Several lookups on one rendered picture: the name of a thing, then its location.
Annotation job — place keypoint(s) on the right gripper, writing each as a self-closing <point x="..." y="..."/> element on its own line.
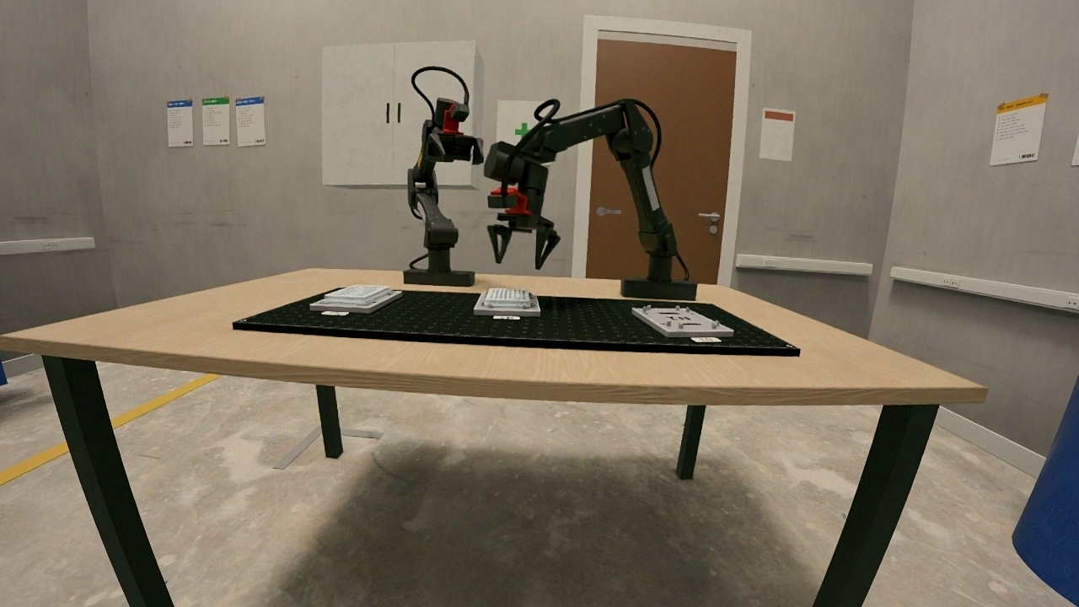
<point x="442" y="146"/>

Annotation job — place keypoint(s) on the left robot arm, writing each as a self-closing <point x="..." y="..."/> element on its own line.
<point x="630" y="147"/>

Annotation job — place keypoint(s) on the white multi-well plate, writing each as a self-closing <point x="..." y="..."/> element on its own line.
<point x="507" y="298"/>
<point x="355" y="294"/>

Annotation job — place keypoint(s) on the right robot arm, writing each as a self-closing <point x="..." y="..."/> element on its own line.
<point x="440" y="233"/>

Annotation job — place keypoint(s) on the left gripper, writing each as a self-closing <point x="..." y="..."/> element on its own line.
<point x="522" y="216"/>

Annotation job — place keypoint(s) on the white rectangular frame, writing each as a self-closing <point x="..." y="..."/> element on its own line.
<point x="363" y="308"/>

